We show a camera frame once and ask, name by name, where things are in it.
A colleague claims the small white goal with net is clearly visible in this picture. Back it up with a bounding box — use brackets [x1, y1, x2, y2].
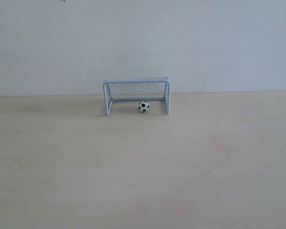
[102, 77, 171, 115]

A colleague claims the black and white soccer ball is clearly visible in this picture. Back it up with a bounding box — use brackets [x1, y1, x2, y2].
[138, 101, 150, 113]

